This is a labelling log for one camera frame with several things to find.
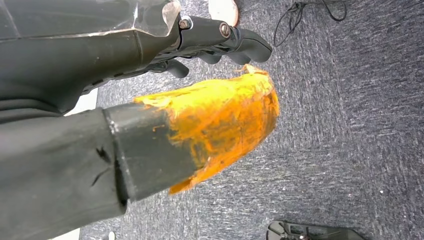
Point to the black flat device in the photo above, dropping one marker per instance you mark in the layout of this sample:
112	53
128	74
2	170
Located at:
314	232

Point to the grey sleeved robot left arm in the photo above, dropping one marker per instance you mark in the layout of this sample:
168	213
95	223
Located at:
49	179

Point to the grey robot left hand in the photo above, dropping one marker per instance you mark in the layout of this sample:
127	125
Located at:
82	56

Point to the white rounded object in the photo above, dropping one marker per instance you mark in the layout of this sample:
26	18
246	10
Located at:
223	11

